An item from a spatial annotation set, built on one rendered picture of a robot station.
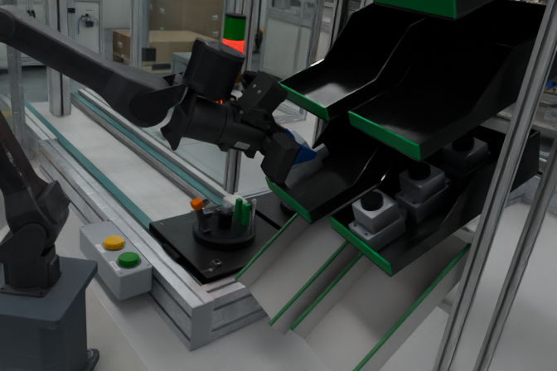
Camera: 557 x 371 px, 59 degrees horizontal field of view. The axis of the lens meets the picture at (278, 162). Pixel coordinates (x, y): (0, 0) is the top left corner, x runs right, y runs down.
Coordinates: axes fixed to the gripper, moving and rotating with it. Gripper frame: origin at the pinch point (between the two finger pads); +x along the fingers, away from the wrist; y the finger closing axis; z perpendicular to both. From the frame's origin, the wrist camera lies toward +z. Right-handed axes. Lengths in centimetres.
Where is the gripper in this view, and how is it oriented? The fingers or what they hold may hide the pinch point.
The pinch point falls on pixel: (289, 143)
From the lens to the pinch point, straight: 74.4
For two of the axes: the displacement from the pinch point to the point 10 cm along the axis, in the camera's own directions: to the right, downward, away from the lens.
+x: 8.4, 2.1, 5.1
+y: -3.8, -4.5, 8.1
